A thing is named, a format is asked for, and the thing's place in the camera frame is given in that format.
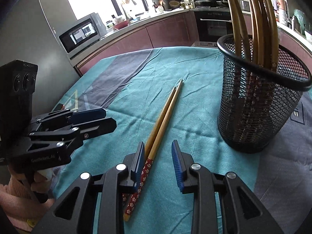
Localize pink sleeve forearm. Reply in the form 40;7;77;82
1;174;55;233

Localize left hand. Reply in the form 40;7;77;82
4;165;54;201

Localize teal grey tablecloth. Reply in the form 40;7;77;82
53;47;311;233

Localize silver microwave oven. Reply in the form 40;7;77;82
59;13;107;59

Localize grey refrigerator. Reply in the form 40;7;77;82
1;0;79;116

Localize red bowl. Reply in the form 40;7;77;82
114;21;129;30

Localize black mesh utensil holder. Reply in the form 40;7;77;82
217;34;311;154

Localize black built-in oven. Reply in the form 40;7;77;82
195;11;233;43

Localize black camera box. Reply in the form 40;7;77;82
1;60;38;141

